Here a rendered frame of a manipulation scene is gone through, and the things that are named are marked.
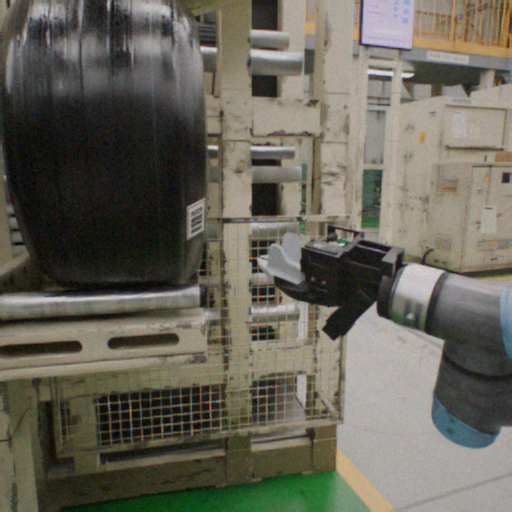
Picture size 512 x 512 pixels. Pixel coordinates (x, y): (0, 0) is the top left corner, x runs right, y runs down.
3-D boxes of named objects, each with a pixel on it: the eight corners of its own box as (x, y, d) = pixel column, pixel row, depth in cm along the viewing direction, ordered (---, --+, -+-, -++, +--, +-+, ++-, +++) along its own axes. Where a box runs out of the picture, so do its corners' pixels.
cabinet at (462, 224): (461, 280, 472) (472, 161, 449) (422, 269, 526) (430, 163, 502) (522, 274, 504) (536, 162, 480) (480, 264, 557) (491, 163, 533)
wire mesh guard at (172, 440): (56, 459, 129) (34, 221, 115) (57, 455, 130) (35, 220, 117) (344, 423, 147) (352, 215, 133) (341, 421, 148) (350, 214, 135)
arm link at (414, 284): (442, 310, 55) (419, 350, 49) (406, 299, 57) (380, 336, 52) (450, 259, 51) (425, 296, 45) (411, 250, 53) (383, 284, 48)
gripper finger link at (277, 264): (255, 231, 63) (311, 245, 58) (259, 265, 66) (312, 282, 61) (242, 240, 61) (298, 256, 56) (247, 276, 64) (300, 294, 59)
